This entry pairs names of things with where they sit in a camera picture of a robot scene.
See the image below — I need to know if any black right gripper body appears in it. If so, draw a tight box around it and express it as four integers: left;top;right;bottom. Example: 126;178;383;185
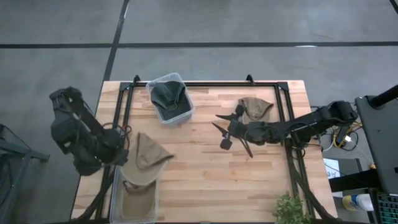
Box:
220;104;249;151

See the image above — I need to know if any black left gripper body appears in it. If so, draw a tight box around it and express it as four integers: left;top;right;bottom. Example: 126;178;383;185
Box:
107;148;130;167

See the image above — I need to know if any tan baseball cap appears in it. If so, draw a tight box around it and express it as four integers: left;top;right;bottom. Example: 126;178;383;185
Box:
238;96;275;125
120;179;157;220
120;132;175;187

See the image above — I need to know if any clear plastic bin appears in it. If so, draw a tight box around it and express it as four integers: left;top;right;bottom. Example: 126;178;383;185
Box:
108;164;160;224
145;72;196;126

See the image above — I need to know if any small green plant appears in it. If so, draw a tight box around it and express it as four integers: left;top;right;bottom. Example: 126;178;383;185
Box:
273;192;312;224

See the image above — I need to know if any white paper sheet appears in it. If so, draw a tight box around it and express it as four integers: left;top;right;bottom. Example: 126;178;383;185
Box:
323;157;341;180

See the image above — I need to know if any black desk bar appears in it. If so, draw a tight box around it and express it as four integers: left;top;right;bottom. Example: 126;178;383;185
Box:
328;168;379;193

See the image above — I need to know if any white bottle yellow cap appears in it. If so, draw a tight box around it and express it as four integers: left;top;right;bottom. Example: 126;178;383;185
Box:
341;193;374;212

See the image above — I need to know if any grey flat panel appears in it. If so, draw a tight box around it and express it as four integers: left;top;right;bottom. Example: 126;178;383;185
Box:
354;95;398;194

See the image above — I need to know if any black pole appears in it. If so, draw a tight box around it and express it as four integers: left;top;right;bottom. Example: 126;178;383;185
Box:
368;84;398;109

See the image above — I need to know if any black keyboard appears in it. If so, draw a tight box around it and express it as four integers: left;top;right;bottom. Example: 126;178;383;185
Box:
376;193;398;224

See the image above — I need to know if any black metal rig frame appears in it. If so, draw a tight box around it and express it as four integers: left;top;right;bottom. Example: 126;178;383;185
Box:
71;74;340;224

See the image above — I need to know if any yellow cable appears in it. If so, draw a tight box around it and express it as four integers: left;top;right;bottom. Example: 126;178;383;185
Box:
332;123;363;149

